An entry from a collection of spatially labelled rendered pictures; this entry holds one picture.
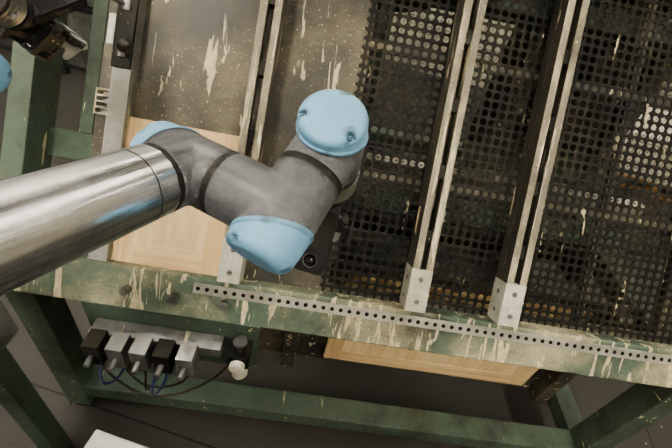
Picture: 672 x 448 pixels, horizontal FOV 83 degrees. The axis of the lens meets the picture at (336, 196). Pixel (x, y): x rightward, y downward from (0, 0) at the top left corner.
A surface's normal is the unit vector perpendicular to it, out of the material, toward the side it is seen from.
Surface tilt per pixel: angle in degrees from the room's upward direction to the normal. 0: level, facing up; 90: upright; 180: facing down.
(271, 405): 0
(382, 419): 0
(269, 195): 31
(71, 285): 56
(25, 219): 45
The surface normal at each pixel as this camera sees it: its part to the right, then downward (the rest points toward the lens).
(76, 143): 0.05, 0.09
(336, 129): 0.04, -0.41
